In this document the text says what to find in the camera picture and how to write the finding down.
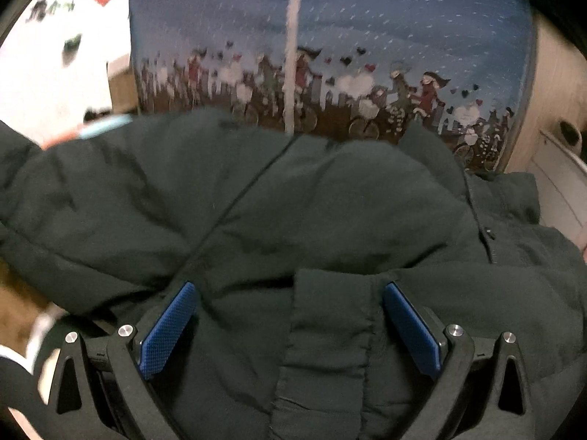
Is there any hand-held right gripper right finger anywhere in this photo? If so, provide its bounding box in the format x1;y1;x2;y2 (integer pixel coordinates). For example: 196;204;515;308
383;281;535;440

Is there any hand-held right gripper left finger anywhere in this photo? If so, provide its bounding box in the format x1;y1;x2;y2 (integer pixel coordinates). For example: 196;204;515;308
48;281;198;440

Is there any dark green padded jacket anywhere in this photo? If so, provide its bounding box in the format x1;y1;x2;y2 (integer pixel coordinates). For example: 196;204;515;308
0;107;587;440

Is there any brown cyan orange bedsheet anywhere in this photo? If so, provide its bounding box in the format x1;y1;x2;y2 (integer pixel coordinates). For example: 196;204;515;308
0;114;134;363

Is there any white drawer cabinet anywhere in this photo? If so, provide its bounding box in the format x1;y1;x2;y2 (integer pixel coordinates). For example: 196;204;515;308
527;128;587;239

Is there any brown box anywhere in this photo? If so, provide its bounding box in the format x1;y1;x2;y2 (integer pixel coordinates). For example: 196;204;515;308
107;55;139;111

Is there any black and white plush item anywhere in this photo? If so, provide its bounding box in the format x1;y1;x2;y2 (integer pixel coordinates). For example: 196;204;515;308
557;119;583;145

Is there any light wooden wardrobe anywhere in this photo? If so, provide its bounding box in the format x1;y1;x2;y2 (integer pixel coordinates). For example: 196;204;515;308
504;14;587;175

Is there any blue printed cyclists cloth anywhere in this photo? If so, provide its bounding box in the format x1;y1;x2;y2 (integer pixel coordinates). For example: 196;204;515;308
128;0;537;172

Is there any small dark green wall sticker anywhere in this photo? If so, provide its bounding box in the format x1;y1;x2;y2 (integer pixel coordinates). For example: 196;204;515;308
62;34;83;62

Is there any white hanging cord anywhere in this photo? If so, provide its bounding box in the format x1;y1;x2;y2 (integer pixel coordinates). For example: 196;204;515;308
282;0;303;136

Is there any green leafy wall sticker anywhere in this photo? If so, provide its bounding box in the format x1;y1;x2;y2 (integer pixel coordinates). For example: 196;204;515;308
25;0;76;23

